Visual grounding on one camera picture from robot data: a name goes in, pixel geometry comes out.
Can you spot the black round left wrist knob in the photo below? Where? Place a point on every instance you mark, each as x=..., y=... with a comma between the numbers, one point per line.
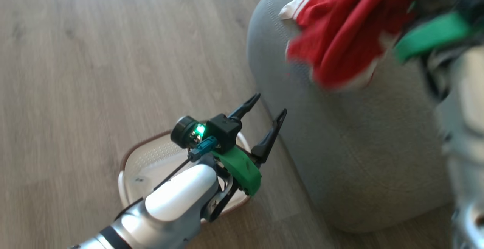
x=181, y=131

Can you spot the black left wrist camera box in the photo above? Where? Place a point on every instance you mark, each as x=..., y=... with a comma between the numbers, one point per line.
x=223, y=131

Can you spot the red garment with white trim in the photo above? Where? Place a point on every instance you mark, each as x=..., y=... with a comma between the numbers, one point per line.
x=340, y=25

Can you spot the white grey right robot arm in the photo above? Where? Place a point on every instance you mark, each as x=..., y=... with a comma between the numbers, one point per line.
x=469, y=135

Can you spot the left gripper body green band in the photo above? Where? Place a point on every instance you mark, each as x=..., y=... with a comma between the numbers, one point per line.
x=240, y=169

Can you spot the grey fabric sofa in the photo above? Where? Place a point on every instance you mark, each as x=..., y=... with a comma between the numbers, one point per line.
x=359, y=147

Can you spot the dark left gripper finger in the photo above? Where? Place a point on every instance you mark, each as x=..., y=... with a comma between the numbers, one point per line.
x=245, y=107
x=269, y=139

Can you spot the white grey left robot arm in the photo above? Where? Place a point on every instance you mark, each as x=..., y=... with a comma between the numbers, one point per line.
x=177, y=196

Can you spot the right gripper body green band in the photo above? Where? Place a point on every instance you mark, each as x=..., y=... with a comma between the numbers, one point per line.
x=431, y=35

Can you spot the beige plastic laundry basket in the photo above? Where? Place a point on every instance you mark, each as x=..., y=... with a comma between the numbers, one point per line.
x=151, y=162

